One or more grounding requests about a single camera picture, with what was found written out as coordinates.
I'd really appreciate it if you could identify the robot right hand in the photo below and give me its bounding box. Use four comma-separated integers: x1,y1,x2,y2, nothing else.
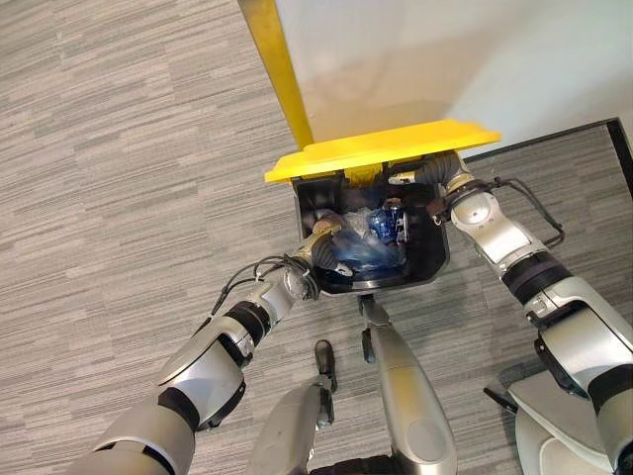
387,153,472,225

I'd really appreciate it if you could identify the silver robot right leg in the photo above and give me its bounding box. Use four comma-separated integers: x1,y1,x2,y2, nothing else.
357,294,459,475

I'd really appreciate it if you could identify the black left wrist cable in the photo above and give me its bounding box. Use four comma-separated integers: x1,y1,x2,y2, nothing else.
209,253,317,319

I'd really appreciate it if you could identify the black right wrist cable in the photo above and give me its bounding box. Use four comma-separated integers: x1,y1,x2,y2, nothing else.
487,176,566,247

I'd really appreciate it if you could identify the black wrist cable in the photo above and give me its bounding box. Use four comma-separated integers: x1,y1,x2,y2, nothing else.
487,176,566,247
209,253,317,319

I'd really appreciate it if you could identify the yellow trash can lid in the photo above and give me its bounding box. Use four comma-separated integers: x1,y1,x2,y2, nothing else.
264,118,502,186

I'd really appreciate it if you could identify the black baseboard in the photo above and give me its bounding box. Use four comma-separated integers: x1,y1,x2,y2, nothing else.
464,117,633,212

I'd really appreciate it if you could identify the yellow wall corner strip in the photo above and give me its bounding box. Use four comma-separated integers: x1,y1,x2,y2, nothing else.
236,0,316,150

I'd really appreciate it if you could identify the large black trash can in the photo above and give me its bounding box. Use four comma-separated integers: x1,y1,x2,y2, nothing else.
290,156,452,298

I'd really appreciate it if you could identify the blue bottle in bag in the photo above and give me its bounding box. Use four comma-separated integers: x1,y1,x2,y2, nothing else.
369,207,407,244

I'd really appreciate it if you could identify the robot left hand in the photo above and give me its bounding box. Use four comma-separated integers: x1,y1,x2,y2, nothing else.
307,209,353,277

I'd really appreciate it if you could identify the dark robot left foot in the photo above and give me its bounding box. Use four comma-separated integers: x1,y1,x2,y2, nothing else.
315,339,338,393

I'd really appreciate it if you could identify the silver robot left leg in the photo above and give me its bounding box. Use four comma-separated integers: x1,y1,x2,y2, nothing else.
245,374,337,475

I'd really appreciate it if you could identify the silver robot leg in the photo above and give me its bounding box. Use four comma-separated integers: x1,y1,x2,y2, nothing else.
245,374,337,475
357,294,459,475

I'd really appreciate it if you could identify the blue garbage bag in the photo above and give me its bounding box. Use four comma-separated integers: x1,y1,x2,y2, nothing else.
329,206,412,276

